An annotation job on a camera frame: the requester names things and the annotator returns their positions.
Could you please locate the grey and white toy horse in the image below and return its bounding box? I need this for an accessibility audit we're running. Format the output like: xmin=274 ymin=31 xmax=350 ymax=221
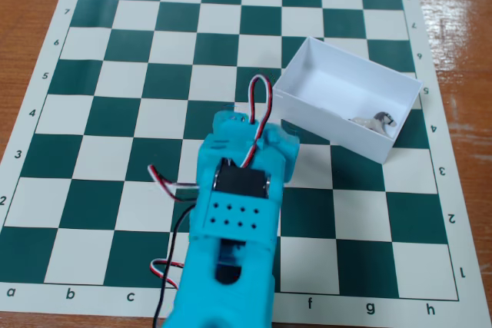
xmin=348 ymin=111 xmax=397 ymax=139

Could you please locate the white open cardboard box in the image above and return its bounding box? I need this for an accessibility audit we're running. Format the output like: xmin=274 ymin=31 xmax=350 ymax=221
xmin=271 ymin=35 xmax=424 ymax=165

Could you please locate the green and cream chessboard mat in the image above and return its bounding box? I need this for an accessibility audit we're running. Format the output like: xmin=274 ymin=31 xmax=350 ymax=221
xmin=0 ymin=0 xmax=480 ymax=327

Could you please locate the red white black looped cable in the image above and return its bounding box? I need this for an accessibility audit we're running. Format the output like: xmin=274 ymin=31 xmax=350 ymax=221
xmin=241 ymin=74 xmax=275 ymax=170

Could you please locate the red white black servo cable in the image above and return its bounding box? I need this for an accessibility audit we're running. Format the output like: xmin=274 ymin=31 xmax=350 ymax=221
xmin=147 ymin=163 xmax=201 ymax=204
xmin=148 ymin=257 xmax=182 ymax=291

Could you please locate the thin black cable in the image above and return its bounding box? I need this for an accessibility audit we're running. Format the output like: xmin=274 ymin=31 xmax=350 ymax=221
xmin=152 ymin=202 xmax=198 ymax=328

